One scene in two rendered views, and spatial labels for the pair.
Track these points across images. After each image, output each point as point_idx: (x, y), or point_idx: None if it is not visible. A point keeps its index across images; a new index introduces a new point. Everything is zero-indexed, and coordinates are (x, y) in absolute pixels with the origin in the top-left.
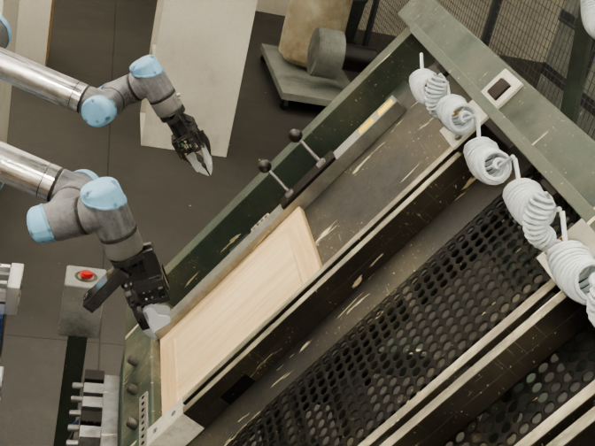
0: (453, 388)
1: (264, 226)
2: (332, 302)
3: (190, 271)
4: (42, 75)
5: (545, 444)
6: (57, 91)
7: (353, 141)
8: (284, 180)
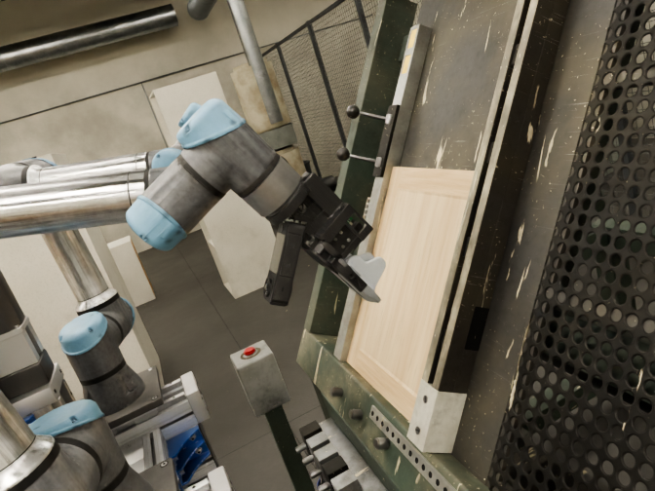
0: None
1: (374, 204)
2: (518, 170)
3: (330, 297)
4: (98, 165)
5: None
6: (122, 169)
7: (404, 81)
8: (360, 174)
